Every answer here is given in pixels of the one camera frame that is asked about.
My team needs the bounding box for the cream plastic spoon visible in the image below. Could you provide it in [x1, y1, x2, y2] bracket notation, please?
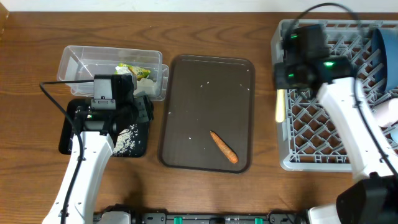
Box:
[275, 89, 285, 123]

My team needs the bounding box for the white tissue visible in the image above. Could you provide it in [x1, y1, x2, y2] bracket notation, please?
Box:
[124, 73, 157, 97]

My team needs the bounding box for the yellow green snack wrapper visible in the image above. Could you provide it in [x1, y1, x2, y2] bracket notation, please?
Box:
[115, 63, 151, 80]

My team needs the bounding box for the dark blue plate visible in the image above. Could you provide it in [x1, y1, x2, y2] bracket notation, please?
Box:
[371, 28, 397, 92]

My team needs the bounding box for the pink cup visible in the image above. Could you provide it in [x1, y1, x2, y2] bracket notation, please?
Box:
[373, 98, 397, 128]

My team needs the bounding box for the light blue cup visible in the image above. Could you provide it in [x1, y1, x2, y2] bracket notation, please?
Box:
[390, 128, 398, 144]

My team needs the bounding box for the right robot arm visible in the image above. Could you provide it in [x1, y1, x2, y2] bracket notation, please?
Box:
[272, 47, 397, 223]

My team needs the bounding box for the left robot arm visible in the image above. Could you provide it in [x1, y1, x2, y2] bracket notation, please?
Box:
[43, 73, 154, 223]

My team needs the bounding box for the grey dishwasher rack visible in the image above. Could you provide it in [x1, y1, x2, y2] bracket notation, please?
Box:
[277, 19, 397, 172]

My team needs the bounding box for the spilled white rice pile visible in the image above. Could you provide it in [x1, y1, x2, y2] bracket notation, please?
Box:
[113, 124, 144, 157]

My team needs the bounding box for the black tray bin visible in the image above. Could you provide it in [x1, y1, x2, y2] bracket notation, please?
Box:
[58, 98, 152, 158]

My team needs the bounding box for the clear plastic bin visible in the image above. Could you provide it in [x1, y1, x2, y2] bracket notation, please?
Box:
[57, 45, 169, 101]

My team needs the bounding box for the dark brown serving tray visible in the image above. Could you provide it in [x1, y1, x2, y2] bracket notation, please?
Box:
[158, 55, 255, 174]

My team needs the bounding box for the orange carrot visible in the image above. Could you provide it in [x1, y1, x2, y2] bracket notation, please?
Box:
[210, 131, 239, 164]

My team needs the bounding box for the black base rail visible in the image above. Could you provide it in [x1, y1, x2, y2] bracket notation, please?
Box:
[93, 204, 309, 224]

